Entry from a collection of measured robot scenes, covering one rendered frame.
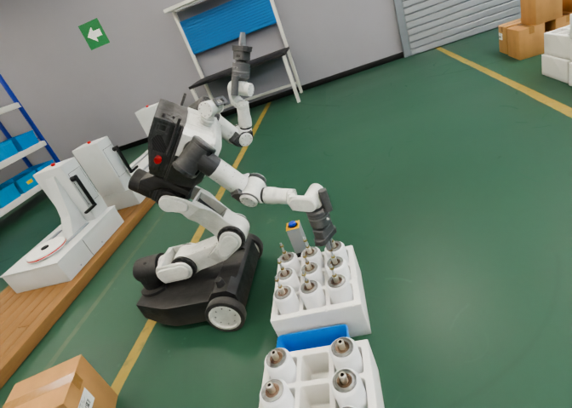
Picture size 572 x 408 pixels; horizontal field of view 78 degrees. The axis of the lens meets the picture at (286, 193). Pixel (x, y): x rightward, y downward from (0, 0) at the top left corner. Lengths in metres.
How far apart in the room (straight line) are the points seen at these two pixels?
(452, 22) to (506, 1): 0.75
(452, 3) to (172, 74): 4.61
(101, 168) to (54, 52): 4.20
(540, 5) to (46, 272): 5.02
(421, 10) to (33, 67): 6.71
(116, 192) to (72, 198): 0.58
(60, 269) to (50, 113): 5.51
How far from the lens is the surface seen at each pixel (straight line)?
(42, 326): 2.94
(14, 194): 6.52
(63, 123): 8.29
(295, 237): 1.85
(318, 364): 1.47
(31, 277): 3.40
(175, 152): 1.55
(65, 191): 3.58
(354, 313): 1.55
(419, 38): 6.33
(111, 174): 3.94
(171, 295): 2.09
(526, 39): 4.68
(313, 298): 1.53
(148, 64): 7.03
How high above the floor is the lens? 1.26
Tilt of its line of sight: 25 degrees down
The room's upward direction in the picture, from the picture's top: 22 degrees counter-clockwise
